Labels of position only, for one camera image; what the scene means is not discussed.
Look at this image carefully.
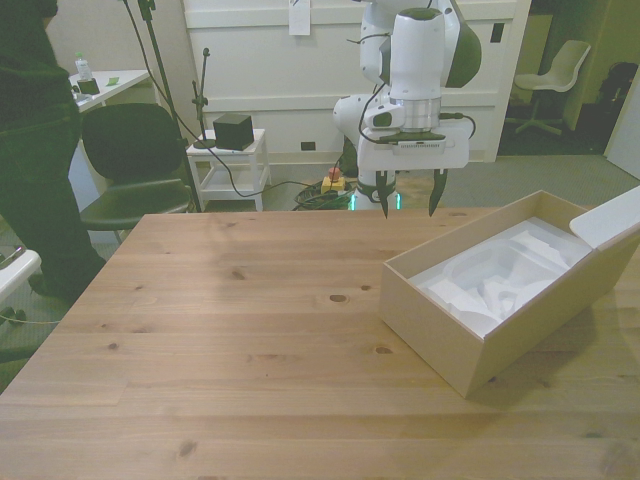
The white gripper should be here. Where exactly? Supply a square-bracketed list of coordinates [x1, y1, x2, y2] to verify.
[356, 119, 472, 221]

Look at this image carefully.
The white moulded box insert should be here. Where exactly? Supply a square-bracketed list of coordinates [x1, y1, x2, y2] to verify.
[408, 215, 594, 339]

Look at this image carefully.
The black cube box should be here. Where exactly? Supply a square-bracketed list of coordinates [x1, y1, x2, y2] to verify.
[212, 113, 253, 152]

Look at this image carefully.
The beige cardboard box with lid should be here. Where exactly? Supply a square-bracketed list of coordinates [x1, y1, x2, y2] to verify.
[379, 184, 640, 401]

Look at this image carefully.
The yellow emergency stop button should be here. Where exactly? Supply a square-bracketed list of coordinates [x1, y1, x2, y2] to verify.
[321, 166, 347, 195]

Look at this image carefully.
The white partition cabinet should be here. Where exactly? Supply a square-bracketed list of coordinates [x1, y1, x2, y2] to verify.
[181, 0, 532, 165]

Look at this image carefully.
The white side table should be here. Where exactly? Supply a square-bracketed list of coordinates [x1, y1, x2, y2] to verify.
[185, 128, 273, 213]

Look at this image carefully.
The white swivel chair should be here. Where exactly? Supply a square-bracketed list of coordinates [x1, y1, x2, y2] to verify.
[504, 39, 592, 137]

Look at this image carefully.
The white paper sheet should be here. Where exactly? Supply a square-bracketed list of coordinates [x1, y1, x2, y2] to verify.
[288, 0, 312, 37]

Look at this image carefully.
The black desk stand with pole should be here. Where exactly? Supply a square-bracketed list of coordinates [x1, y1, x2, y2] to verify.
[191, 46, 219, 151]

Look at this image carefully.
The white panel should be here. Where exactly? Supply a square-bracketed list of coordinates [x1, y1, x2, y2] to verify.
[603, 58, 640, 180]

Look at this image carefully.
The black backpack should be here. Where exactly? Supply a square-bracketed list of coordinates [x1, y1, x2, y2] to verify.
[598, 61, 640, 107]

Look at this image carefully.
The black tripod pole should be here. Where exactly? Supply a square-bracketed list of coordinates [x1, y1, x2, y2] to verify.
[118, 0, 205, 213]

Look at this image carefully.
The black office chair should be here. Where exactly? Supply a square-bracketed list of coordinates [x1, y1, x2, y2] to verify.
[78, 102, 197, 245]

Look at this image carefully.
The white desk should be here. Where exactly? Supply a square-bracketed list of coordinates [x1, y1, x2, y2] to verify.
[67, 69, 152, 115]

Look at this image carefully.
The clear plastic bottle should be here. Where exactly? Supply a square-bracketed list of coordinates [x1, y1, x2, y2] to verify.
[74, 50, 95, 82]

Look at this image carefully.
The person in dark clothes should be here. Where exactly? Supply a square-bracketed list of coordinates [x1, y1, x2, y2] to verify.
[0, 0, 108, 304]

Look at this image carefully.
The white seat edge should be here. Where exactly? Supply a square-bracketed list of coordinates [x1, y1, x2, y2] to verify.
[0, 246, 42, 304]

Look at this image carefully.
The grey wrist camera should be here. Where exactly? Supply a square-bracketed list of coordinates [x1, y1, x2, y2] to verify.
[363, 103, 450, 152]

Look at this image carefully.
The black floor cable bundle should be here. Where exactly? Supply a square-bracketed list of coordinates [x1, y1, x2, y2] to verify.
[291, 180, 357, 212]

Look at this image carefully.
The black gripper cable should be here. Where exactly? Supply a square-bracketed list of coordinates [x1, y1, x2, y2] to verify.
[438, 111, 477, 142]

